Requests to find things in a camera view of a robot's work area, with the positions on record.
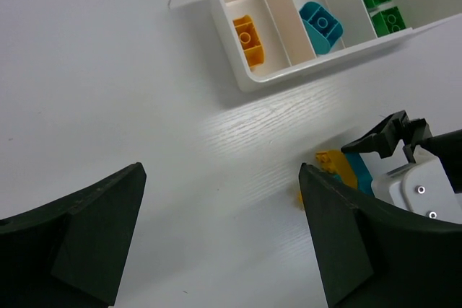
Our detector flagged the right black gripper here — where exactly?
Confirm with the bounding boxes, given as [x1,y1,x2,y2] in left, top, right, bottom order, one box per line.
[341,111,461,194]

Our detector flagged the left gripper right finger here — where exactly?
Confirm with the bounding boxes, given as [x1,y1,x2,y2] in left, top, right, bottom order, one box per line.
[299,164,461,307]

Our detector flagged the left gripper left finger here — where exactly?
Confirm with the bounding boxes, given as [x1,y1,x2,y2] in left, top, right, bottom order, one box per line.
[1,162,147,307]

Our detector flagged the blue rectangular lego brick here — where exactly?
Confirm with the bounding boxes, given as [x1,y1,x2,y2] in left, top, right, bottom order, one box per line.
[343,153,374,196]

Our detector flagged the yellow arch lego brick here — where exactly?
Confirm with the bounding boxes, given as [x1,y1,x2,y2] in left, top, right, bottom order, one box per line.
[315,150,358,189]

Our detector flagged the yellow face lego piece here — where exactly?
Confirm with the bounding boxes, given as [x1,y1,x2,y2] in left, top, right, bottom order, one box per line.
[297,190,305,210]

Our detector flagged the small green lego brick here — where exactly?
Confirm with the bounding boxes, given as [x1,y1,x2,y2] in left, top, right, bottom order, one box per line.
[372,6,406,38]

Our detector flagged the blue curved lego brick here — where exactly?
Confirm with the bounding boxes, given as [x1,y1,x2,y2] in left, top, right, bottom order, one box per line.
[299,1,344,55]

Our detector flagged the yellow curved lego brick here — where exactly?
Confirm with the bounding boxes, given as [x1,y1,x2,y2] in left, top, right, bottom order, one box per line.
[232,15,265,71]

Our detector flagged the white three-compartment tray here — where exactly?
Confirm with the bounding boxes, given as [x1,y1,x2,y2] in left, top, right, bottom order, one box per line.
[210,0,461,92]

